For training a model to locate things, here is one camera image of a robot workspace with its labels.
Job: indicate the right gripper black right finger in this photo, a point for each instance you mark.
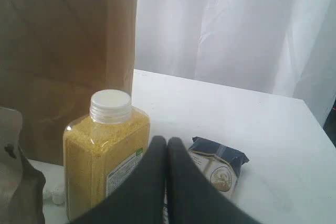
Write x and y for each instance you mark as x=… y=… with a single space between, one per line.
x=190 y=196

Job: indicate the yellow millet plastic bottle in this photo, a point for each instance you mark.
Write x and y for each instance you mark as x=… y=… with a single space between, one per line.
x=102 y=149

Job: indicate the small white plastic piece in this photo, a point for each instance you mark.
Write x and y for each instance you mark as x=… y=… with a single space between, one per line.
x=57 y=196

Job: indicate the dark blue noodle packet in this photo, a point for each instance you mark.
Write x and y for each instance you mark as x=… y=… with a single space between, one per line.
x=220 y=164

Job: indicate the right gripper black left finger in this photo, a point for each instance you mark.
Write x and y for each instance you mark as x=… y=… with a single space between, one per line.
x=140 y=198

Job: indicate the brown paper shopping bag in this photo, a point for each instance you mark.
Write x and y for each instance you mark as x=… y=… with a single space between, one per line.
x=55 y=54

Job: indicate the white backdrop curtain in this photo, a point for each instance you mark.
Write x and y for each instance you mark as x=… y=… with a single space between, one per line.
x=283 y=47

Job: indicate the brown kraft stand-up pouch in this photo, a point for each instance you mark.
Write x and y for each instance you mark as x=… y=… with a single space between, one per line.
x=21 y=184

